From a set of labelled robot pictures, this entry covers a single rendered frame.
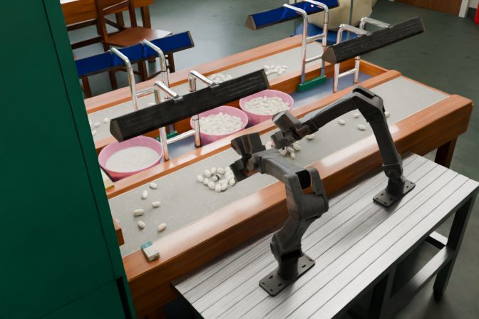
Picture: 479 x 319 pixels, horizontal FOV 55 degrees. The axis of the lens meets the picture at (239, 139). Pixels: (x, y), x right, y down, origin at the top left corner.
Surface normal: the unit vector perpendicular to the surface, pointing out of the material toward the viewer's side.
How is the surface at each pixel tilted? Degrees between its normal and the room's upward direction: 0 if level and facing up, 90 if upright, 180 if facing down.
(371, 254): 0
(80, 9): 90
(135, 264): 0
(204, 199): 0
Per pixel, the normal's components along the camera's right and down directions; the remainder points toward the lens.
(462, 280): -0.03, -0.84
